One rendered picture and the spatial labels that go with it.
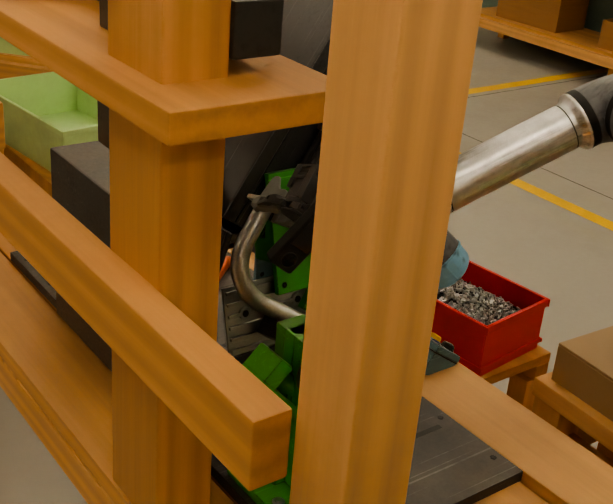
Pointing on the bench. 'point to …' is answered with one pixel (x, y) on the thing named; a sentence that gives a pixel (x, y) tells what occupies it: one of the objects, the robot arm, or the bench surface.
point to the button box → (440, 358)
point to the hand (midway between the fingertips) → (262, 213)
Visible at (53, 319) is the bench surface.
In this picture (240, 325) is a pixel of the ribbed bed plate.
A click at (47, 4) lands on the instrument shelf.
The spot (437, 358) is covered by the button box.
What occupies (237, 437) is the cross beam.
